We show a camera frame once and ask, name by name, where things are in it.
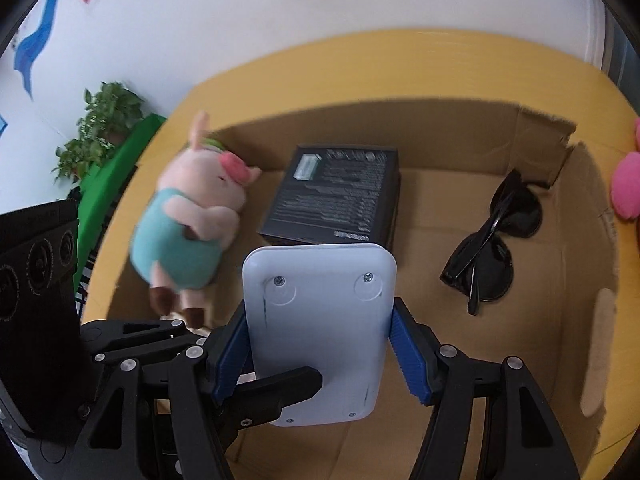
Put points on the white plastic device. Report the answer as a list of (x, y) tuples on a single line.
[(320, 320)]

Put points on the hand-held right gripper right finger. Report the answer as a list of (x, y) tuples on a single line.
[(407, 355)]

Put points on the brown cardboard box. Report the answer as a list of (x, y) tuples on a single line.
[(550, 270)]

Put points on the glass door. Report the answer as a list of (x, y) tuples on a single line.
[(617, 55)]

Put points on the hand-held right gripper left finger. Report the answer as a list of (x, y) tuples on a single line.
[(230, 355)]

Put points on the pink bear plush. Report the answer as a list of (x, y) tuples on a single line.
[(627, 185)]

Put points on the small potted green plant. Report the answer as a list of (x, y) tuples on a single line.
[(80, 157)]

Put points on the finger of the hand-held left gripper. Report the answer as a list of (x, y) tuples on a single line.
[(280, 392), (140, 337)]

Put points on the black printed box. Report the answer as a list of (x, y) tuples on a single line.
[(335, 195)]

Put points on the large potted green plant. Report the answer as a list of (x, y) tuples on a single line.
[(112, 110)]

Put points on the pink and teal pig plush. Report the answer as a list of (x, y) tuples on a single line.
[(175, 240)]

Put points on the green table cloth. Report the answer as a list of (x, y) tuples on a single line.
[(120, 170)]

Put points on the black sunglasses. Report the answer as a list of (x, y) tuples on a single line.
[(500, 270)]

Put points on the blue wave wall decal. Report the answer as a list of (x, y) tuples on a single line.
[(35, 40)]

